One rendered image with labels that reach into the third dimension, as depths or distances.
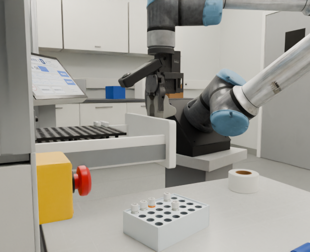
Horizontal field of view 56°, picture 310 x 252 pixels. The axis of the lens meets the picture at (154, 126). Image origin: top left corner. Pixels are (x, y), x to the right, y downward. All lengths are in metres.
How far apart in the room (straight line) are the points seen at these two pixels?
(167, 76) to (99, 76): 3.75
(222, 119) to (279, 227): 0.45
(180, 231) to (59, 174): 0.22
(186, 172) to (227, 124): 0.29
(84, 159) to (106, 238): 0.18
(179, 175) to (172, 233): 0.70
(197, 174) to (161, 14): 0.59
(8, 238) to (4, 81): 0.12
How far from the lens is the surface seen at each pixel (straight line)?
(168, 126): 0.65
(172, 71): 0.79
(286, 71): 0.89
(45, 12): 4.10
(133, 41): 4.34
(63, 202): 0.37
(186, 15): 0.78
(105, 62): 4.53
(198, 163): 1.04
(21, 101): 0.24
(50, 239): 0.52
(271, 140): 4.59
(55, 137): 0.63
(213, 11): 0.79
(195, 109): 1.11
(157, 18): 0.78
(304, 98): 4.22
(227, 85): 1.03
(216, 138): 1.16
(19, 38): 0.24
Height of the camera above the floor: 0.99
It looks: 7 degrees down
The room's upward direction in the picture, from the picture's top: straight up
